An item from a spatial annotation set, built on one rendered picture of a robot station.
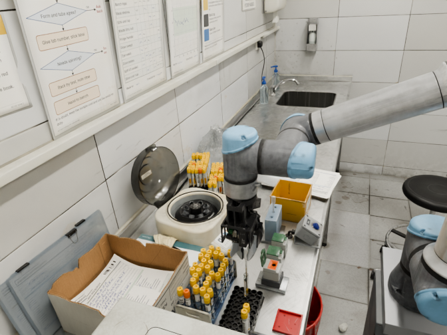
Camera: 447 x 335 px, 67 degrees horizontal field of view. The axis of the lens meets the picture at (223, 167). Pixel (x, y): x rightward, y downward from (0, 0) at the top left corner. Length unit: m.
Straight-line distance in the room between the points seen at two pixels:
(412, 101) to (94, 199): 0.91
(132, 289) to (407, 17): 2.76
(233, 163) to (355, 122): 0.27
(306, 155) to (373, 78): 2.58
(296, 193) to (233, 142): 0.75
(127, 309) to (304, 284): 0.59
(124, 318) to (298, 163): 0.42
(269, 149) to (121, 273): 0.62
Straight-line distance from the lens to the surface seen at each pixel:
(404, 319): 1.02
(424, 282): 0.84
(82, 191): 1.11
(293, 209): 1.28
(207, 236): 1.12
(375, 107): 0.76
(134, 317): 0.66
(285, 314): 1.01
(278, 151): 0.68
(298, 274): 1.12
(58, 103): 1.00
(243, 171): 0.70
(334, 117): 0.76
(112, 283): 1.08
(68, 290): 1.07
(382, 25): 3.15
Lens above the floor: 1.67
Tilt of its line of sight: 28 degrees down
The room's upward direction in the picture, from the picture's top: 4 degrees counter-clockwise
